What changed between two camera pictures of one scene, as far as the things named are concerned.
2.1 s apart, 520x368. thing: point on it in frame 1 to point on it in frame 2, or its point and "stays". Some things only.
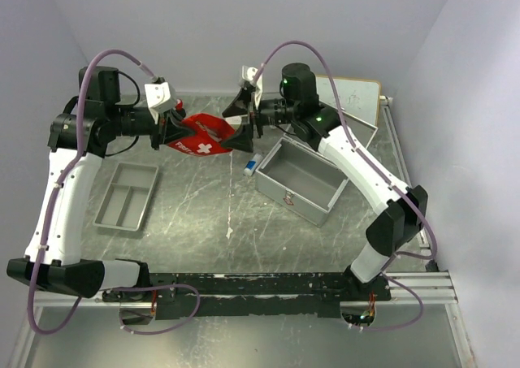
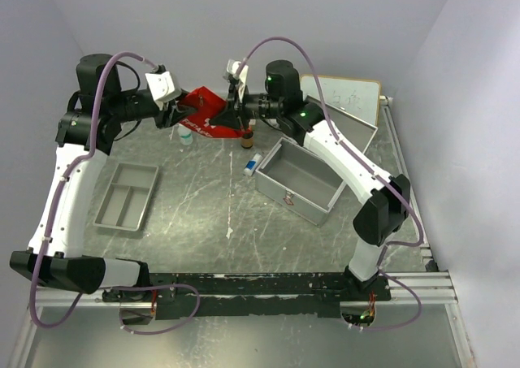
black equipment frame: x=257 y=294 stays
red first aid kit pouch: x=211 y=131 to x=208 y=105
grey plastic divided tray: x=126 y=196 stays
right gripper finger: x=242 y=140 to x=230 y=119
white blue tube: x=252 y=165 stays
